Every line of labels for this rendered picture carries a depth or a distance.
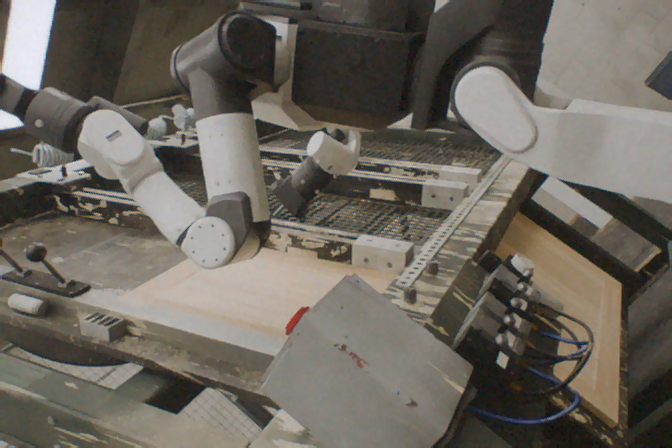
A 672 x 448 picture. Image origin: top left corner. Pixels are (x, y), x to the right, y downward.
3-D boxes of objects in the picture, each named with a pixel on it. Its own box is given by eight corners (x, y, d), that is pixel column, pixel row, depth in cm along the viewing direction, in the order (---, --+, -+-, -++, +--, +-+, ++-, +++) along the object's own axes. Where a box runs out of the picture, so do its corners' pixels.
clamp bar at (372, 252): (401, 285, 126) (406, 178, 117) (22, 209, 174) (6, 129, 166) (415, 268, 134) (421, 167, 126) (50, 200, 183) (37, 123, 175)
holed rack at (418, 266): (408, 289, 113) (409, 286, 113) (394, 286, 114) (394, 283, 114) (530, 135, 252) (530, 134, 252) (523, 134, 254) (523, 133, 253)
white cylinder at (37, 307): (8, 310, 116) (37, 319, 113) (6, 297, 115) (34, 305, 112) (22, 304, 119) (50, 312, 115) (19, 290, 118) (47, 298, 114)
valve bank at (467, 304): (598, 438, 74) (441, 316, 78) (526, 495, 81) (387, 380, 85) (609, 281, 116) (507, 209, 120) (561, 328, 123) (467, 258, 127)
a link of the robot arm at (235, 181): (289, 253, 96) (267, 120, 96) (260, 262, 83) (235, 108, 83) (226, 263, 99) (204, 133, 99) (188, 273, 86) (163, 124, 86)
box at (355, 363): (455, 440, 53) (302, 314, 56) (388, 505, 59) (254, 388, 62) (483, 371, 63) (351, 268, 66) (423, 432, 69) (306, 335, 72)
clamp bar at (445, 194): (460, 213, 170) (467, 132, 162) (147, 168, 219) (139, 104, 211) (468, 204, 179) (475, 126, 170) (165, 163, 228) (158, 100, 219)
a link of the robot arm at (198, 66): (275, 109, 88) (260, 19, 88) (225, 108, 82) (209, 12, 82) (233, 126, 97) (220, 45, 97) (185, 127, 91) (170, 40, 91)
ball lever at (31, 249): (70, 298, 114) (30, 255, 105) (56, 294, 116) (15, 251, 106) (82, 282, 116) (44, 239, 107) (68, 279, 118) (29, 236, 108)
